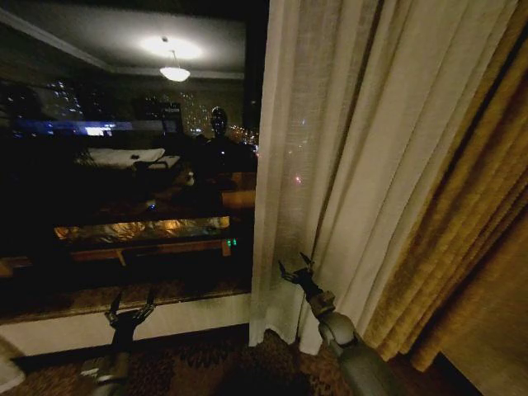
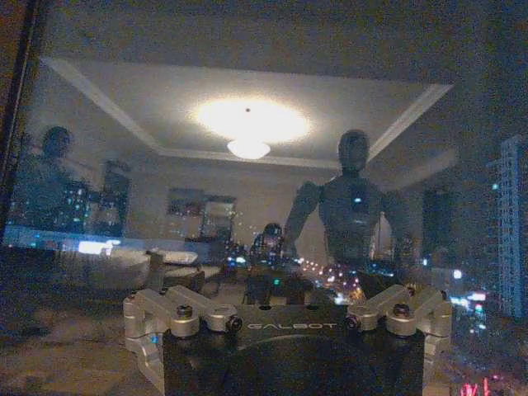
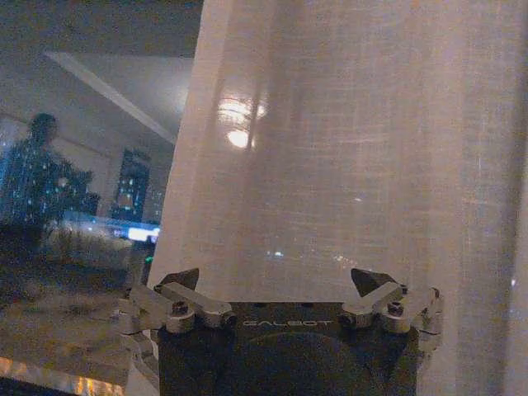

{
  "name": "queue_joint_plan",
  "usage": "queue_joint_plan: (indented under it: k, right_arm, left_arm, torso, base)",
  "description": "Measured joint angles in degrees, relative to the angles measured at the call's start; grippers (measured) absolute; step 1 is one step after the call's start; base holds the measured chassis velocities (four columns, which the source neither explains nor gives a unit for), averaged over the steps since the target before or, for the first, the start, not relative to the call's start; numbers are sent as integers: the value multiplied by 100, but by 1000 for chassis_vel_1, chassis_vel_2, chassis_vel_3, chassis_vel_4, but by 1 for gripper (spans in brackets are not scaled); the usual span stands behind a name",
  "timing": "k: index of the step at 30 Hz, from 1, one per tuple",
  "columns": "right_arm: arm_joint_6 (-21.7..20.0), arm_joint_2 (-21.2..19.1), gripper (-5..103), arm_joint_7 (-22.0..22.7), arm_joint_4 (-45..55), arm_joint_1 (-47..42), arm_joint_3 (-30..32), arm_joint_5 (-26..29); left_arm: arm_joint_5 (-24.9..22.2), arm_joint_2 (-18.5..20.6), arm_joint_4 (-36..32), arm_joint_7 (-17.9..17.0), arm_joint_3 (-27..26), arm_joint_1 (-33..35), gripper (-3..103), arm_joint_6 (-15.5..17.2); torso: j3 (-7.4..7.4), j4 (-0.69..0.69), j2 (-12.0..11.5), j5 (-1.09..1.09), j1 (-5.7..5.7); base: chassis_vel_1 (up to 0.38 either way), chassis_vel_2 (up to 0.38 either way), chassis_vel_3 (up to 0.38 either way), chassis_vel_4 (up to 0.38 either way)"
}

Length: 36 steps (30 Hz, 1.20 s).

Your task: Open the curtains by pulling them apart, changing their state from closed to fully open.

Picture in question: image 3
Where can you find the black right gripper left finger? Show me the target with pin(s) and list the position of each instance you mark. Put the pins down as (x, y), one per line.
(177, 298)

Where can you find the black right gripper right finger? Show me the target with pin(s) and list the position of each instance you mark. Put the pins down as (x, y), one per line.
(383, 298)

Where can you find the sheer white curtain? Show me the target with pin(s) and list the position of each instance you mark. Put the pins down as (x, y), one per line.
(342, 156)

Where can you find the window glass pane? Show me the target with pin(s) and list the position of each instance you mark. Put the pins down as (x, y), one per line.
(82, 165)

